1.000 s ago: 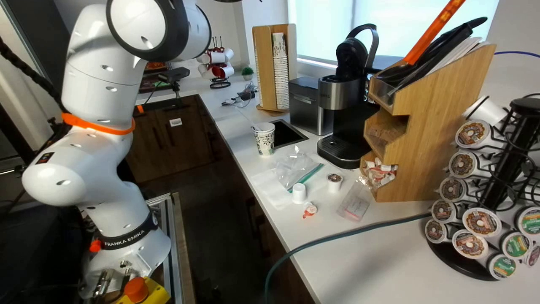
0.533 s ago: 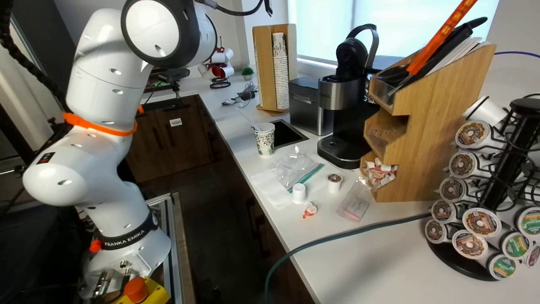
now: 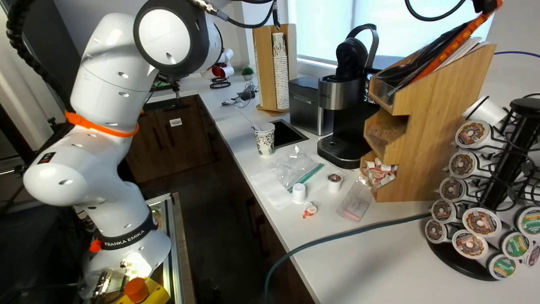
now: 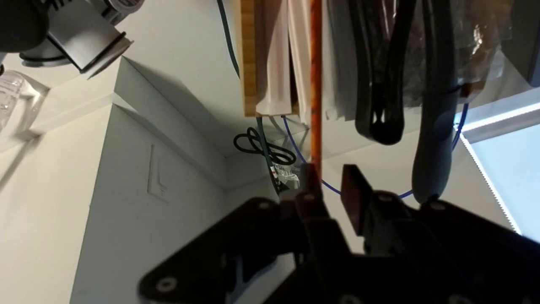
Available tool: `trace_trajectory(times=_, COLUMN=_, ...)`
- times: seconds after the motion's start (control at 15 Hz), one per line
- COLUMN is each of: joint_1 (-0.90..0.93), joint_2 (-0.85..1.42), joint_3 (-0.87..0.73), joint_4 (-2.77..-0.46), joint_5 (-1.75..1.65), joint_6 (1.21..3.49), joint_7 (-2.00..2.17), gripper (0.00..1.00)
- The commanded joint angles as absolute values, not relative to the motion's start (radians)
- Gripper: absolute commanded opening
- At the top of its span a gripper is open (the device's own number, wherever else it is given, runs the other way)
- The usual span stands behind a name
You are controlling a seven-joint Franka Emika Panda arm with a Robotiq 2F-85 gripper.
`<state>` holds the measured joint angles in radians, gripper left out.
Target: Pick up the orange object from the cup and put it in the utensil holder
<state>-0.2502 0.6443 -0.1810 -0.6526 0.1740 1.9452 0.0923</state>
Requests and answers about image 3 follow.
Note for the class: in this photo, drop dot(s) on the patterned paper cup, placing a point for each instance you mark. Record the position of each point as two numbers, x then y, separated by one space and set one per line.
265 140

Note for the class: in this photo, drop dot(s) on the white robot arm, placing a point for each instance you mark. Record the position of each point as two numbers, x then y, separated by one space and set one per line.
112 113

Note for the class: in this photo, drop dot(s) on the wooden utensil holder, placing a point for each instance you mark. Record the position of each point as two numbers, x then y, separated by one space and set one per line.
439 129

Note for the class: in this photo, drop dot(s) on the wooden cup dispenser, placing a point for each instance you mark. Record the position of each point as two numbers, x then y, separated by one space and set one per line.
263 69

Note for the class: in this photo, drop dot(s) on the small white creamer cup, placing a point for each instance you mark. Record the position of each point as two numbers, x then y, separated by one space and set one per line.
334 183
299 194

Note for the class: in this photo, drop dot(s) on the red white object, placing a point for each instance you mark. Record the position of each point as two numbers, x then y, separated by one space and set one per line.
223 65

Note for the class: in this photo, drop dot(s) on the white coffee pod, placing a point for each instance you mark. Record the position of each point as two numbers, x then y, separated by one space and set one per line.
486 111

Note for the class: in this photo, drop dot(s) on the brown lid coffee pod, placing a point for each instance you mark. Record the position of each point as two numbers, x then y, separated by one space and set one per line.
471 134
469 246
451 189
434 231
442 212
463 165
481 222

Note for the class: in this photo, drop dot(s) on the black silver coffee machine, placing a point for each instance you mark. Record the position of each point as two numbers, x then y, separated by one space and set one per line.
348 113

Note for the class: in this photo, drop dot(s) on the creamer cups cluster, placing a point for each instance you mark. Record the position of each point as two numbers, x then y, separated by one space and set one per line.
378 172

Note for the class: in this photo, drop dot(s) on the stainless steel trash bin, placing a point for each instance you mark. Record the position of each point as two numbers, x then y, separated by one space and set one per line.
306 107

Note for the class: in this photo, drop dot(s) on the stack of paper cups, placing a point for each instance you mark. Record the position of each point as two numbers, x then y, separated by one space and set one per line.
280 70

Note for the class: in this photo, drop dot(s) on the green lid coffee pod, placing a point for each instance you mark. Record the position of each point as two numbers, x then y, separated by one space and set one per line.
530 222
515 246
501 266

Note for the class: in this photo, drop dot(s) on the steel counter trash chute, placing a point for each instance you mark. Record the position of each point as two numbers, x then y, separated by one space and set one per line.
287 134

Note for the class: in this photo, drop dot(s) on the clear packet red label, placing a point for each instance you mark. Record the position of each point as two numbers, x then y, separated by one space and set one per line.
355 202

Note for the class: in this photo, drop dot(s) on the clear plastic bag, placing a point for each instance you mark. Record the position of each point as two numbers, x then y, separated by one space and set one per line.
297 167

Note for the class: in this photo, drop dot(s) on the dark brown cabinet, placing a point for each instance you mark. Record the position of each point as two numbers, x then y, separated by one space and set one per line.
174 141

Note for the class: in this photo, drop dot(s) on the yellow orange emergency stop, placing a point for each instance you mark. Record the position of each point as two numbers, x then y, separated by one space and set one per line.
139 290

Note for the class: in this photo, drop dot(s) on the black corrugated conduit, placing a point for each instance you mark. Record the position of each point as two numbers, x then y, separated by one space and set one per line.
27 52

